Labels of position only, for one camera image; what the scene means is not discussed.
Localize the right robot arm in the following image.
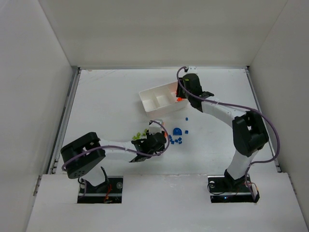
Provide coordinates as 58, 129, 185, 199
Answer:
176, 73, 269, 180

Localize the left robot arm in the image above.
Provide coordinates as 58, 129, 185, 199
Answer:
60, 131, 170, 179

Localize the blue arch lego piece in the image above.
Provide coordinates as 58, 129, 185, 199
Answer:
173, 128, 183, 136

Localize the white three-compartment container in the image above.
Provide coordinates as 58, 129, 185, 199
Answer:
139, 82, 189, 118

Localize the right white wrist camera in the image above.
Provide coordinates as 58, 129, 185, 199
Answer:
184, 66, 197, 74

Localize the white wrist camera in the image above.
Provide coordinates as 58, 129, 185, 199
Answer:
148, 119, 164, 134
184, 66, 197, 74

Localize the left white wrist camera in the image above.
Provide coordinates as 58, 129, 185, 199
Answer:
148, 119, 164, 134

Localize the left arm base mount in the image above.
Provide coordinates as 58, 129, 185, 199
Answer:
77, 166, 124, 204

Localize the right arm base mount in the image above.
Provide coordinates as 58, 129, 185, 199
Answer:
207, 175, 260, 203

